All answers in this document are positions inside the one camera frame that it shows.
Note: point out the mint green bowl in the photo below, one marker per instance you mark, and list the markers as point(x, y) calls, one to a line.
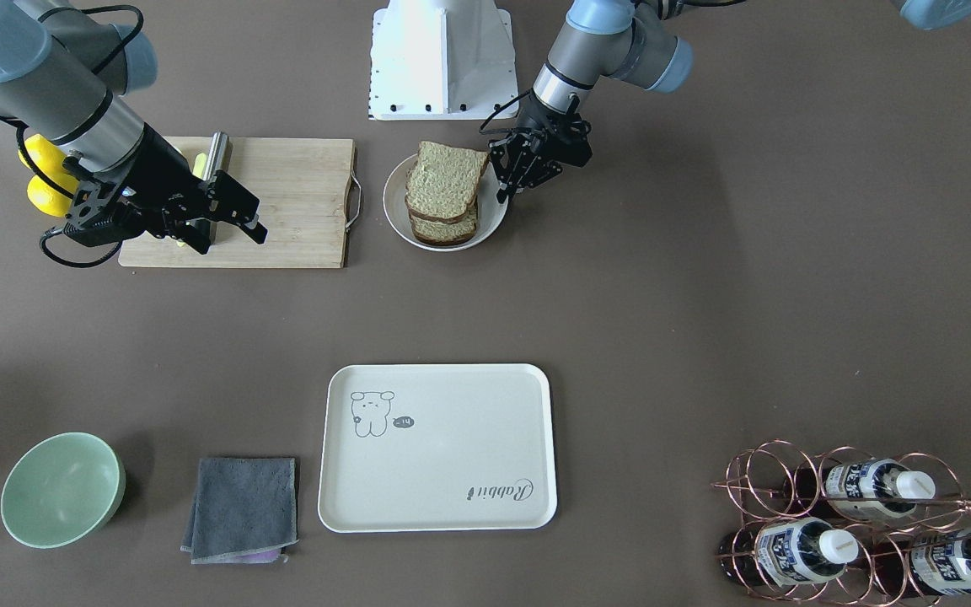
point(62, 489)

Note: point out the bamboo cutting board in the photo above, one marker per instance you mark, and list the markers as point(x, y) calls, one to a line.
point(302, 185)

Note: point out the yellow lemon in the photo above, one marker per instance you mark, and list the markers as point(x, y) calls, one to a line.
point(48, 199)

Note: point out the copper wire bottle rack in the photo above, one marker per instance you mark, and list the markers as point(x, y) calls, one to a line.
point(753, 481)

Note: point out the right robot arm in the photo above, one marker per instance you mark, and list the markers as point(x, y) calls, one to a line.
point(65, 76)

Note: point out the steel handled knife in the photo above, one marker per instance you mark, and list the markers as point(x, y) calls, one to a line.
point(205, 167)

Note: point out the white oval plate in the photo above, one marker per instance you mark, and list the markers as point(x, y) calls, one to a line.
point(490, 210)

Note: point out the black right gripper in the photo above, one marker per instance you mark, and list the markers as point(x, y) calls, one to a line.
point(157, 179)

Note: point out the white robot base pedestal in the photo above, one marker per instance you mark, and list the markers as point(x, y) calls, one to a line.
point(442, 60)

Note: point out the bread slice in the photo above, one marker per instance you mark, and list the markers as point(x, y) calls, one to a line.
point(445, 234)
point(443, 184)

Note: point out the grey folded cloth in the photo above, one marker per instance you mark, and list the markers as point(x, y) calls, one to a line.
point(244, 511)

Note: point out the cream rabbit serving tray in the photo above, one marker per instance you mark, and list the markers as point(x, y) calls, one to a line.
point(437, 447)

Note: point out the dark drink bottle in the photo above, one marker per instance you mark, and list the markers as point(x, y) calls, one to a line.
point(933, 566)
point(876, 490)
point(802, 551)

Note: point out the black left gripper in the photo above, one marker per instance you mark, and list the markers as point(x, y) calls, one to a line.
point(541, 123)

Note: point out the half cut lemon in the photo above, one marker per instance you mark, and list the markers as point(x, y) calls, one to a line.
point(47, 157)

